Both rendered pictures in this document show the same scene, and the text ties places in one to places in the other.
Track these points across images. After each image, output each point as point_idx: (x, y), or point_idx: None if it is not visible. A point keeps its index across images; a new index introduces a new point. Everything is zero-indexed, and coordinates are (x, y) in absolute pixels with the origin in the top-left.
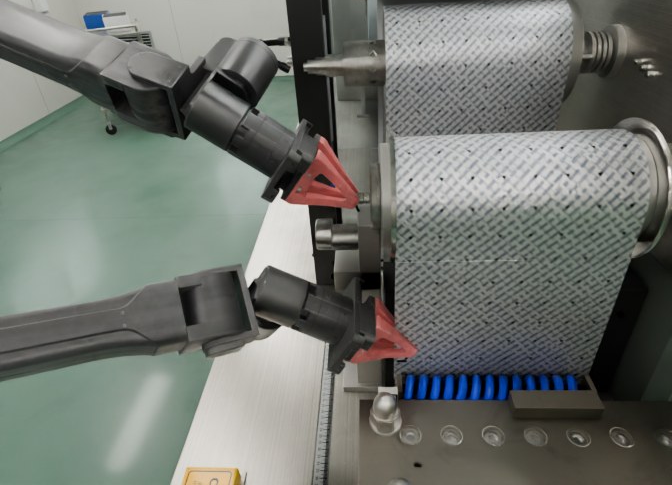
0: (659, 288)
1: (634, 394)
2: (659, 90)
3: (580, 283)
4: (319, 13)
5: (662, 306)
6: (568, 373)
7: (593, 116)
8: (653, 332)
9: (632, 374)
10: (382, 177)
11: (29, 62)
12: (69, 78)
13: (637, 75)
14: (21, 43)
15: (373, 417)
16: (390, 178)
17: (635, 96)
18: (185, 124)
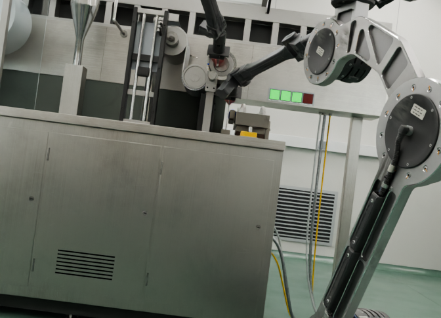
0: (217, 101)
1: (220, 130)
2: (201, 60)
3: None
4: (168, 21)
5: (220, 104)
6: None
7: (173, 71)
8: (220, 111)
9: (217, 126)
10: (230, 56)
11: (216, 10)
12: (218, 17)
13: (191, 58)
14: (218, 6)
15: (244, 109)
16: (232, 56)
17: (191, 63)
18: (224, 35)
